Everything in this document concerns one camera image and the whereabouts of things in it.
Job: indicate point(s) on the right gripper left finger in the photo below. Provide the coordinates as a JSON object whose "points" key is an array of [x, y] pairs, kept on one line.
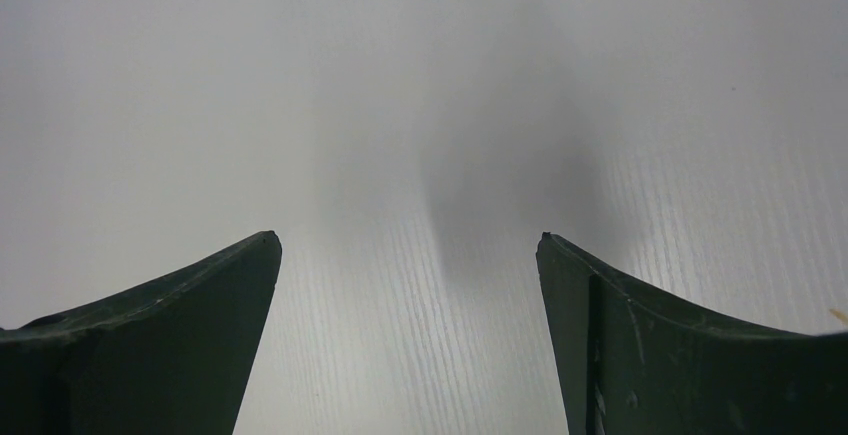
{"points": [[169, 356]]}

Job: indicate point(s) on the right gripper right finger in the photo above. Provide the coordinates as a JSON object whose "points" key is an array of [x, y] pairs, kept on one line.
{"points": [[632, 358]]}

